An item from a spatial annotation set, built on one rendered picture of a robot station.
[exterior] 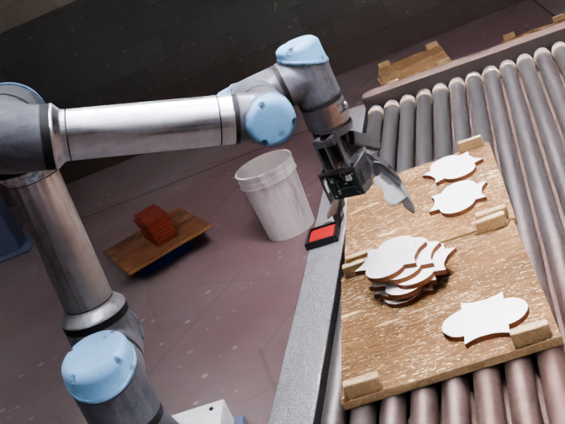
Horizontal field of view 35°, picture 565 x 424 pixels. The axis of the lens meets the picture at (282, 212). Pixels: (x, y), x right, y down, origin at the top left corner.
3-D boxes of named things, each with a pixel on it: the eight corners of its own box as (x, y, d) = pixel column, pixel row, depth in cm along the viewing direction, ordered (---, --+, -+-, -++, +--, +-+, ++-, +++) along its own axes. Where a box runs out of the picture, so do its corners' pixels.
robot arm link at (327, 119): (309, 98, 155) (351, 87, 151) (319, 121, 156) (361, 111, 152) (293, 117, 149) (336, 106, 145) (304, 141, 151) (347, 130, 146)
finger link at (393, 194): (406, 227, 152) (361, 195, 152) (415, 209, 157) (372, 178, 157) (416, 215, 150) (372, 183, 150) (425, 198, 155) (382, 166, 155)
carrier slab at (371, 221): (346, 279, 180) (343, 272, 179) (349, 196, 217) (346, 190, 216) (518, 224, 172) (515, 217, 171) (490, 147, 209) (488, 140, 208)
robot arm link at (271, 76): (218, 102, 139) (282, 71, 139) (210, 89, 150) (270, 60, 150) (240, 146, 142) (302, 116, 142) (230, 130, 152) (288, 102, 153)
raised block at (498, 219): (478, 235, 170) (474, 223, 169) (477, 231, 172) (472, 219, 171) (509, 225, 169) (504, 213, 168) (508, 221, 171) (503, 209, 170)
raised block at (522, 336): (515, 350, 135) (509, 335, 134) (513, 343, 137) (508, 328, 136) (554, 338, 134) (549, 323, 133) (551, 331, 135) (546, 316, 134)
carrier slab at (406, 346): (345, 410, 141) (340, 403, 141) (343, 283, 179) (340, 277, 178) (564, 344, 134) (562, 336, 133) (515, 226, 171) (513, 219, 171)
